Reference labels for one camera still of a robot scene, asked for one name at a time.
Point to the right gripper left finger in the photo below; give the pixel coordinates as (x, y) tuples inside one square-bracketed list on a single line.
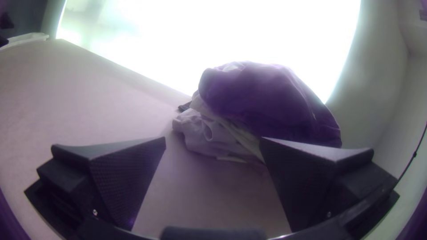
[(123, 180)]

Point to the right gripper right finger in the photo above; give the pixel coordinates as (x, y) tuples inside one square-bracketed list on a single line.
[(300, 180)]

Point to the heap of clothes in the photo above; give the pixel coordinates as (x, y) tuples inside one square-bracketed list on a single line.
[(267, 100)]

